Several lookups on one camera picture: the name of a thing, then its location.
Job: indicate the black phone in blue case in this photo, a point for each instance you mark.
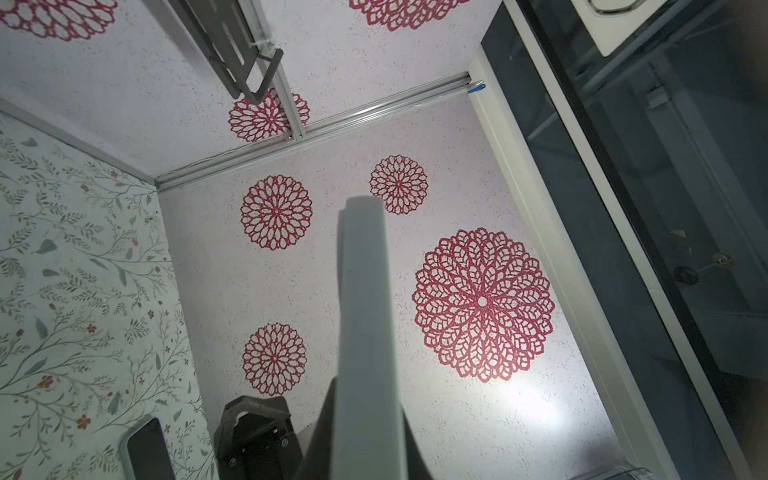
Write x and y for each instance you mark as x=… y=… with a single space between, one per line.
x=143 y=451

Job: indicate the grey wall shelf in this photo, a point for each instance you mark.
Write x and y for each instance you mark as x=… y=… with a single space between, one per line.
x=240 y=52

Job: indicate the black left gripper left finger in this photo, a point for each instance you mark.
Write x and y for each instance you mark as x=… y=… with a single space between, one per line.
x=317 y=460

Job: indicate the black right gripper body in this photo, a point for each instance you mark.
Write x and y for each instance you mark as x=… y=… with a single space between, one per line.
x=255 y=439

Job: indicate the black phone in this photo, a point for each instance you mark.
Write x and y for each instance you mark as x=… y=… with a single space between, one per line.
x=368 y=438
x=143 y=451

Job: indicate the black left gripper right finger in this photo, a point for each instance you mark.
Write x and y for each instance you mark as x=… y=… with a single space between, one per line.
x=416 y=467

